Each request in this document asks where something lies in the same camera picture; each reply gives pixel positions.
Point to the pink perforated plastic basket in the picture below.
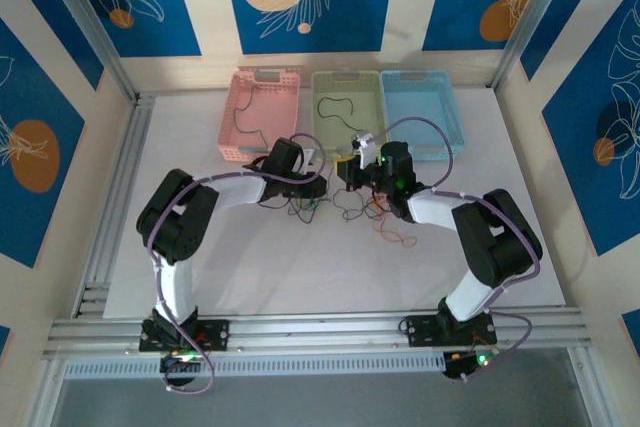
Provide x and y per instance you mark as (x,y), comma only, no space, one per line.
(270,112)

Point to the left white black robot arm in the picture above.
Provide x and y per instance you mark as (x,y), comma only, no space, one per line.
(175,287)

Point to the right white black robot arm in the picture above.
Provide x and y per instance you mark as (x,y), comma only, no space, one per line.
(470,297)

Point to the green perforated plastic basket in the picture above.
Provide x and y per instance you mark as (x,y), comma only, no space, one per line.
(325,147)

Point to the blue perforated plastic basket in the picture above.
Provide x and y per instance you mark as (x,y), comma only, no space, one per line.
(425,107)

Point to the black controller board green light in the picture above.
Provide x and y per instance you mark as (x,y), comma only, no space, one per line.
(180,372)
(465,364)

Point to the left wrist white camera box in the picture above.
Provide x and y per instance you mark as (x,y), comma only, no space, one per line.
(311,159)

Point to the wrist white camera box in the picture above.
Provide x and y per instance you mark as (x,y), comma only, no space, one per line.
(364,144)
(311,159)

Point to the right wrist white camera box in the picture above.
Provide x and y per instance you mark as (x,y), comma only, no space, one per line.
(364,144)

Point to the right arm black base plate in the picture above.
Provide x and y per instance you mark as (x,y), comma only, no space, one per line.
(420,329)

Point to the wide aluminium mounting rail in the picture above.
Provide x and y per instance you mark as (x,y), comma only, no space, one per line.
(325,329)

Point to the aluminium table edge rail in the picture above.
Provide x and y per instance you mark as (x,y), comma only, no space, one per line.
(120,187)

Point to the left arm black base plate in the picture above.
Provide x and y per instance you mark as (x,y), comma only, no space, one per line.
(215,334)

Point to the aluminium frame post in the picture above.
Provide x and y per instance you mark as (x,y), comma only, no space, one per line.
(587,387)
(525,12)
(45,397)
(90,17)

